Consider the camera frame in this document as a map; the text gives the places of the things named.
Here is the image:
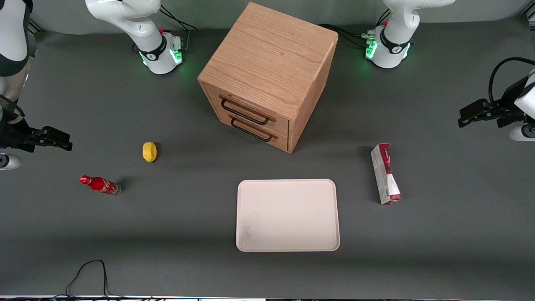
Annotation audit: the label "red cola bottle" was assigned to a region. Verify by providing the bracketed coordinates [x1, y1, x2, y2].
[79, 175, 122, 196]

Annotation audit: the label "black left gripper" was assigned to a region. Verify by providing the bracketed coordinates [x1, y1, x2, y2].
[458, 97, 526, 128]

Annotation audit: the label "wooden two-drawer cabinet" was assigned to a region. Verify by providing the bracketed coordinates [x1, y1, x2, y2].
[197, 2, 339, 154]

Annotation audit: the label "cream rectangular plastic tray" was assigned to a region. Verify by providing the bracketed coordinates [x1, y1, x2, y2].
[236, 179, 341, 252]

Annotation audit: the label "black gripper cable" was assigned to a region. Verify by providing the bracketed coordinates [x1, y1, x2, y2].
[0, 95, 25, 118]
[489, 57, 535, 106]

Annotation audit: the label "black metal drawer handle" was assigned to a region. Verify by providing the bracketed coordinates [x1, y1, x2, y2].
[220, 97, 271, 126]
[230, 117, 274, 143]

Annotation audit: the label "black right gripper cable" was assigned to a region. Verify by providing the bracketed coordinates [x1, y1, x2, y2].
[0, 95, 25, 118]

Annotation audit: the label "red tartan cookie box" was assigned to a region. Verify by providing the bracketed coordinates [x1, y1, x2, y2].
[370, 143, 403, 206]

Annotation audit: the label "black arm base cables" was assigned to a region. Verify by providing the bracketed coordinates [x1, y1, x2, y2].
[319, 8, 392, 47]
[159, 4, 199, 51]

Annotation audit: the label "black right arm base cables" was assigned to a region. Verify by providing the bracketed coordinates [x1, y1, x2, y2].
[159, 4, 199, 51]

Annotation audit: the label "thin black table cable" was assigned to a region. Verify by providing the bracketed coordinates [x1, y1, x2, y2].
[52, 260, 126, 301]

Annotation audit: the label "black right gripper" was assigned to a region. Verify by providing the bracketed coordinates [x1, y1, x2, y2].
[0, 119, 73, 153]

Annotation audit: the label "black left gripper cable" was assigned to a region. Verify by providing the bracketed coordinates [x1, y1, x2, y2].
[489, 57, 535, 106]

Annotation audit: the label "wooden drawer front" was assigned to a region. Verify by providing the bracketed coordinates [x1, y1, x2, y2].
[209, 102, 290, 152]
[202, 82, 290, 135]

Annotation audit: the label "black left arm base cables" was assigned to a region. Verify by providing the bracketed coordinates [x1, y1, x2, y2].
[319, 8, 392, 47]

